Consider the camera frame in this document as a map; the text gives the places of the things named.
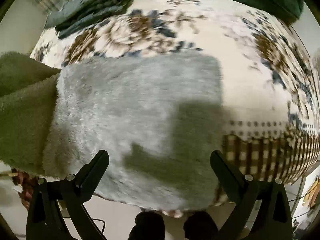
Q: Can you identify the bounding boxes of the grey fluffy pants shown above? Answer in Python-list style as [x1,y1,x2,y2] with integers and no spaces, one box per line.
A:
[0,51,225,212]

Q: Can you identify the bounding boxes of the red brown cloth pile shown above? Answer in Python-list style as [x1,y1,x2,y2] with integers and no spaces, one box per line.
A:
[11,168,39,211]

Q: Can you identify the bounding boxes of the folded blue-grey clothes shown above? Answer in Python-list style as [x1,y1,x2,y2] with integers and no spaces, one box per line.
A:
[44,0,134,40]

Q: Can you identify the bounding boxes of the black right shoe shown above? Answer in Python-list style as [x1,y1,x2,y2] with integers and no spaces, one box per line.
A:
[183,211,219,240]

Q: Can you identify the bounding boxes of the black shoe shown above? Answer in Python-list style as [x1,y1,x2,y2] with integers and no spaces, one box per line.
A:
[128,211,165,240]
[183,211,219,240]

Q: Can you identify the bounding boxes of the floral bed blanket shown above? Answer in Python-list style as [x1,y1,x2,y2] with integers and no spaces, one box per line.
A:
[31,0,319,184]

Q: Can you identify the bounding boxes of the black left shoe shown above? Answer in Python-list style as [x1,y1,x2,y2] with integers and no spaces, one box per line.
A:
[128,211,165,240]

